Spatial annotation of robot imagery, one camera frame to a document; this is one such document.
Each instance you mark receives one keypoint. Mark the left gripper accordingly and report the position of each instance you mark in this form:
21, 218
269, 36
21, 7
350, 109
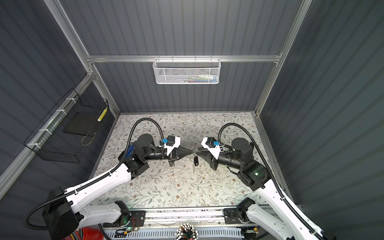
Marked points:
180, 153

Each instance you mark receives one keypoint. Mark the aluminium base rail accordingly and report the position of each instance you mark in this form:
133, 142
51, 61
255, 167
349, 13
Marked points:
192, 216

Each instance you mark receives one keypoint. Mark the key with black tag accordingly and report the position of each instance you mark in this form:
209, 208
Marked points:
196, 161

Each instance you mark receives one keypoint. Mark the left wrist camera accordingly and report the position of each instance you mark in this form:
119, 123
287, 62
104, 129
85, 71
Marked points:
170, 143

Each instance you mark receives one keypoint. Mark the bundle of markers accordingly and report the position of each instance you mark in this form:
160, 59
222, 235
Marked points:
186, 232

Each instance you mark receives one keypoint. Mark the white wire basket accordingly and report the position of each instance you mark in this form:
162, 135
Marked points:
187, 72

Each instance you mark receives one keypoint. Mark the blue stapler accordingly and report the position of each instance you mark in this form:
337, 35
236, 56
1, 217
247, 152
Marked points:
129, 151

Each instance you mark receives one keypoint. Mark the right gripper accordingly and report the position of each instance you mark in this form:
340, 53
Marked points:
208, 156

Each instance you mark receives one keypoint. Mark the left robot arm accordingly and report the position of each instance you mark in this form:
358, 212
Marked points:
66, 211

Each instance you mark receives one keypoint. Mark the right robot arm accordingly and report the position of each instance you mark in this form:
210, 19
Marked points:
253, 170

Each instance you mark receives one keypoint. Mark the black wire basket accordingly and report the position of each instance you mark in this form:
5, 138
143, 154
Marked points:
67, 134

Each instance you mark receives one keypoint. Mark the red pencil cup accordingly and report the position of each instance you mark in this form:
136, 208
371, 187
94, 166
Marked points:
87, 233

